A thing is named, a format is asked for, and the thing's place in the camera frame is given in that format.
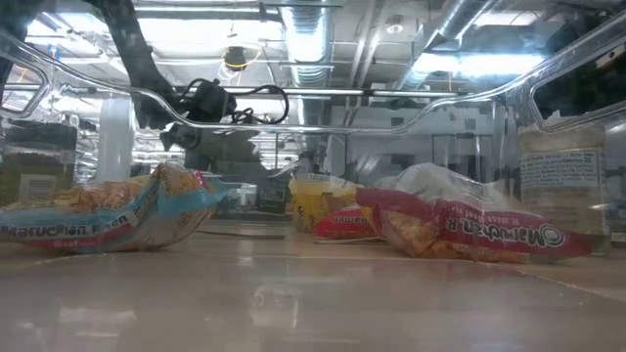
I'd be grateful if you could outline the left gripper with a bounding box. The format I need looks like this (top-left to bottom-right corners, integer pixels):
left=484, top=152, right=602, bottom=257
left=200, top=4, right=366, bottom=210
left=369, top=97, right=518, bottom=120
left=158, top=121, right=204, bottom=152

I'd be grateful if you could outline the small black box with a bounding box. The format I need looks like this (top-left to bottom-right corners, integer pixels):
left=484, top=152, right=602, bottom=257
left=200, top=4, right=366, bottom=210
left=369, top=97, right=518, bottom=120
left=256, top=175, right=291, bottom=217

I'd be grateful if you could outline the blue ramen noodle packet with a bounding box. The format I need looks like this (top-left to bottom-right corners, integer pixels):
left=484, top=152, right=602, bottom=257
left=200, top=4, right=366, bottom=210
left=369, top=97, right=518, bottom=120
left=0, top=162, right=241, bottom=255

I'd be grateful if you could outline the black-lid spice jar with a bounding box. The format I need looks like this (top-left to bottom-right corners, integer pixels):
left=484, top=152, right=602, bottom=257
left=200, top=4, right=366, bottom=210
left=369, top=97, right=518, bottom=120
left=0, top=119, right=79, bottom=209

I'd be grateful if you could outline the yellow ramen noodle packet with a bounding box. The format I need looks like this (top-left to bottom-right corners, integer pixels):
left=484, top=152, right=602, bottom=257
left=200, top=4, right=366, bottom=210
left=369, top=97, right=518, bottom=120
left=288, top=171, right=366, bottom=235

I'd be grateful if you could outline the white pillar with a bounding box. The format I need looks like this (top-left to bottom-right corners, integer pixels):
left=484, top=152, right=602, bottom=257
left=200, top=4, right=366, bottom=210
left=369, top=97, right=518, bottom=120
left=95, top=97, right=136, bottom=183

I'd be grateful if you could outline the red ramen noodle packet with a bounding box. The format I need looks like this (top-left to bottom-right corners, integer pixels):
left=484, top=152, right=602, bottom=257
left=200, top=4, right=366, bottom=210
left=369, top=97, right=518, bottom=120
left=312, top=202, right=387, bottom=243
left=355, top=162, right=596, bottom=265

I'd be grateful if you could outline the clear plastic bin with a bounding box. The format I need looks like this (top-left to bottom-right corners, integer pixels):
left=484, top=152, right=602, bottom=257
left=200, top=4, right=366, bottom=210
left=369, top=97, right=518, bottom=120
left=0, top=9, right=626, bottom=352

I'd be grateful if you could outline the tan spice jar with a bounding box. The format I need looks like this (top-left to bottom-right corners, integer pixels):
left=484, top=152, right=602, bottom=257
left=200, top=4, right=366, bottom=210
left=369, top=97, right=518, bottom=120
left=516, top=114, right=610, bottom=255

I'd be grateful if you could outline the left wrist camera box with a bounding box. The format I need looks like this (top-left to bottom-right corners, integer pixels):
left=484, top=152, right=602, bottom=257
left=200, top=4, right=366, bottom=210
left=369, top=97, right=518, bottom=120
left=187, top=77, right=237, bottom=124

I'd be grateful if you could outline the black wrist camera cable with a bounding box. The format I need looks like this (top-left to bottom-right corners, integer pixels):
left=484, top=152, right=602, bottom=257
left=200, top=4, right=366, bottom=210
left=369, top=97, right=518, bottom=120
left=227, top=84, right=291, bottom=126

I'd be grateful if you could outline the silver ventilation duct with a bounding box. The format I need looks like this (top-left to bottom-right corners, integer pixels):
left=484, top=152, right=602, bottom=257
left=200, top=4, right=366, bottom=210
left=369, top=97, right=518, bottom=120
left=278, top=0, right=338, bottom=89
left=390, top=0, right=495, bottom=92

